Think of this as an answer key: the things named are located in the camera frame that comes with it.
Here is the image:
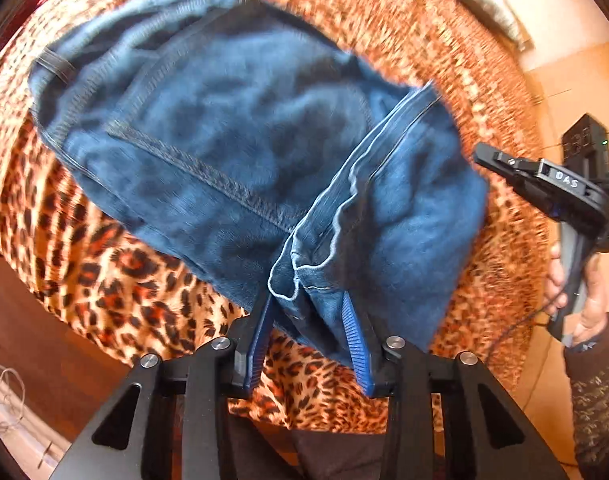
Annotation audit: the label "black cable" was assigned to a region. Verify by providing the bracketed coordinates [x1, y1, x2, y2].
[485, 280, 565, 361]

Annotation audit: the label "blue denim pants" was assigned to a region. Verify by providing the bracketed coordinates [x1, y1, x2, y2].
[28, 0, 490, 368]

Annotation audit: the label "person's dark clothing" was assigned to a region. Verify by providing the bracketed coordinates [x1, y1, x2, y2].
[224, 410, 446, 480]

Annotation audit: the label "person's right hand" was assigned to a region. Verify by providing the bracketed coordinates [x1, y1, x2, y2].
[543, 244, 609, 348]

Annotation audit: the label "light wooden wardrobe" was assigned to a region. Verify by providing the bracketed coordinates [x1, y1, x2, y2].
[519, 35, 609, 171]

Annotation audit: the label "large grey pillow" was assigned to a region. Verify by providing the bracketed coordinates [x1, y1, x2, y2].
[435, 0, 533, 52]

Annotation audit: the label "white string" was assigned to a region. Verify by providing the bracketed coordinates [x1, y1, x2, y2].
[0, 364, 29, 432]

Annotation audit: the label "leopard print blanket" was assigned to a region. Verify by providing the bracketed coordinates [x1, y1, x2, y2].
[0, 0, 553, 436]

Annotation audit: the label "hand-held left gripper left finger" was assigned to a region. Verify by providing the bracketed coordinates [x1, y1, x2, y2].
[49, 292, 275, 480]

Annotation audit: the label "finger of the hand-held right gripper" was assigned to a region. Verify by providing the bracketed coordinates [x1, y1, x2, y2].
[473, 142, 560, 216]

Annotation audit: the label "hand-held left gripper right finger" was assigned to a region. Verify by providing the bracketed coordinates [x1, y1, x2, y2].
[341, 290, 570, 480]

